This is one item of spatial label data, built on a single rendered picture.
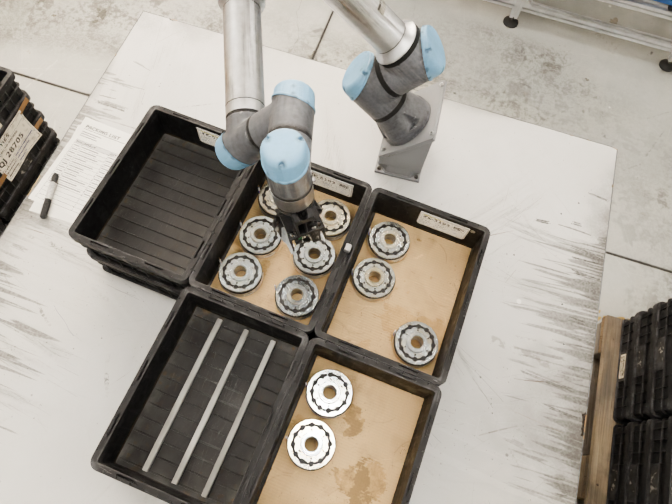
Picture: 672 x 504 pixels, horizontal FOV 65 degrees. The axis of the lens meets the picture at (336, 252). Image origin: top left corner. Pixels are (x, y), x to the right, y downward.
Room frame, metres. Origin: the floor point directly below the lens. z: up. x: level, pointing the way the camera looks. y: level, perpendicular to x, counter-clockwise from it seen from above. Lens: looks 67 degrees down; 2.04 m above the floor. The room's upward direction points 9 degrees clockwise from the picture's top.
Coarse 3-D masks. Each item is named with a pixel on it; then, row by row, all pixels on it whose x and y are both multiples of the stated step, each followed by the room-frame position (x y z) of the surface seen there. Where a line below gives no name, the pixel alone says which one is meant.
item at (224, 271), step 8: (232, 256) 0.45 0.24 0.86; (240, 256) 0.45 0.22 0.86; (248, 256) 0.45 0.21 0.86; (224, 264) 0.43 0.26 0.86; (232, 264) 0.43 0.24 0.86; (248, 264) 0.43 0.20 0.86; (256, 264) 0.44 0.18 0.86; (224, 272) 0.41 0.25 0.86; (256, 272) 0.42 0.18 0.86; (224, 280) 0.39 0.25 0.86; (232, 280) 0.39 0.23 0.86; (248, 280) 0.40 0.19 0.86; (256, 280) 0.40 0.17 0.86; (232, 288) 0.37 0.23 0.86; (240, 288) 0.37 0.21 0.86; (248, 288) 0.38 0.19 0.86
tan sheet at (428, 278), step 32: (416, 256) 0.54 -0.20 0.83; (448, 256) 0.55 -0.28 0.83; (352, 288) 0.43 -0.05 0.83; (416, 288) 0.45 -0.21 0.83; (448, 288) 0.47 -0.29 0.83; (352, 320) 0.35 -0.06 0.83; (384, 320) 0.36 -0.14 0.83; (416, 320) 0.37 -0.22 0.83; (448, 320) 0.38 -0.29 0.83; (384, 352) 0.28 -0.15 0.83
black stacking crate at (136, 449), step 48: (192, 336) 0.25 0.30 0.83; (240, 336) 0.27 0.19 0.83; (288, 336) 0.27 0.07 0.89; (144, 384) 0.12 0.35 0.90; (192, 384) 0.15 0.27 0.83; (240, 384) 0.16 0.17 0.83; (144, 432) 0.03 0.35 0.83; (192, 432) 0.05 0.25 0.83; (240, 432) 0.06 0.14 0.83; (144, 480) -0.06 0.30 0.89; (192, 480) -0.05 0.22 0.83; (240, 480) -0.03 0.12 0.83
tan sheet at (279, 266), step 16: (320, 192) 0.68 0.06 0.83; (256, 208) 0.60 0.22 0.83; (352, 208) 0.64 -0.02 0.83; (336, 240) 0.55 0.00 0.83; (272, 256) 0.48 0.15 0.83; (288, 256) 0.48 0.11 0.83; (336, 256) 0.50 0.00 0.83; (240, 272) 0.42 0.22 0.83; (272, 272) 0.44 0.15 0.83; (288, 272) 0.44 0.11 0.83; (272, 288) 0.40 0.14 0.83; (320, 288) 0.41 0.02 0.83; (256, 304) 0.35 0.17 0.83; (272, 304) 0.36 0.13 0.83; (304, 320) 0.33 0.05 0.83
